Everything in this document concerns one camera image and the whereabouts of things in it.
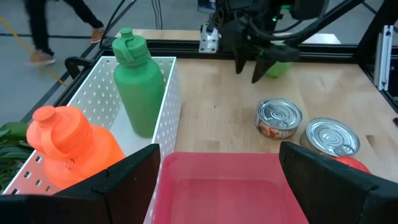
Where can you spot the silver metal bracket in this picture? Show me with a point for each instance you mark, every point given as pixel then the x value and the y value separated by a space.
pixel 209 39

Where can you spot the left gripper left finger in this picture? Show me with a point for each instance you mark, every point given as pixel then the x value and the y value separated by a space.
pixel 93 202

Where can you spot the pink translucent plastic bin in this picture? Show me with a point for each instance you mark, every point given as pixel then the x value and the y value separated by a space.
pixel 224 189

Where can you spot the green plastic water bottle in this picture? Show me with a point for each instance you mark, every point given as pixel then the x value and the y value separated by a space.
pixel 140 90

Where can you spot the orange plastic water bottle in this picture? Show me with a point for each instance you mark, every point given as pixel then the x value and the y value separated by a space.
pixel 74 149

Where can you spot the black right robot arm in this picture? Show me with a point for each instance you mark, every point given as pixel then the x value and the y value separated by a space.
pixel 311 9

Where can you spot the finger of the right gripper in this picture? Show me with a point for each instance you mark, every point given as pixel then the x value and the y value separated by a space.
pixel 263 68
pixel 240 60

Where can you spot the white perforated bin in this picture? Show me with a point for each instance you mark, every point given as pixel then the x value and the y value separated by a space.
pixel 99 90

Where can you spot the green leafy plant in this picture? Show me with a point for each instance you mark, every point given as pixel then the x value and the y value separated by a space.
pixel 12 149

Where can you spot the aluminium extrusion post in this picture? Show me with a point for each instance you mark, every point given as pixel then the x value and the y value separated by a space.
pixel 383 56

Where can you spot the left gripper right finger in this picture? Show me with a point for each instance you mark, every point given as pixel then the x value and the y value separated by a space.
pixel 342 199

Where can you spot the Van Camp's tuna can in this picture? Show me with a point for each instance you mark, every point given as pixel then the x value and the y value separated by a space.
pixel 331 137
pixel 278 116

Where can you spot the black frame bracket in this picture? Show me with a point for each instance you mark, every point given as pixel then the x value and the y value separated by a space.
pixel 76 63

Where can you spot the green round fruit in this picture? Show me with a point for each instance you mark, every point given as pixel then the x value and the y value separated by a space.
pixel 281 70

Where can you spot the red tomato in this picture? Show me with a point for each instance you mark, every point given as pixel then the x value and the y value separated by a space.
pixel 354 163

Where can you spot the black table frame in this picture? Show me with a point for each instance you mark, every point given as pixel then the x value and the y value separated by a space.
pixel 326 49

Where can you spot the person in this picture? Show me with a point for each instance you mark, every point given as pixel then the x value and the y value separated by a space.
pixel 38 28

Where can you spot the wooden table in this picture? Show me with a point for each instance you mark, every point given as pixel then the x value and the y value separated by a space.
pixel 174 34

